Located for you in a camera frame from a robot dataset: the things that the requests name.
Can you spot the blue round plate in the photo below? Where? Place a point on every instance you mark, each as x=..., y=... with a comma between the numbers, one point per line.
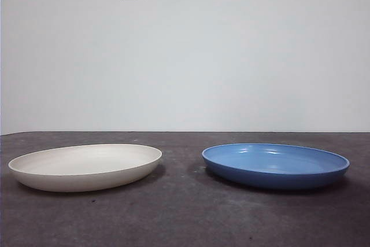
x=271, y=169

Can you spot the white round plate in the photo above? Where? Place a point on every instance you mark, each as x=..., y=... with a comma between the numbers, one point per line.
x=84, y=166

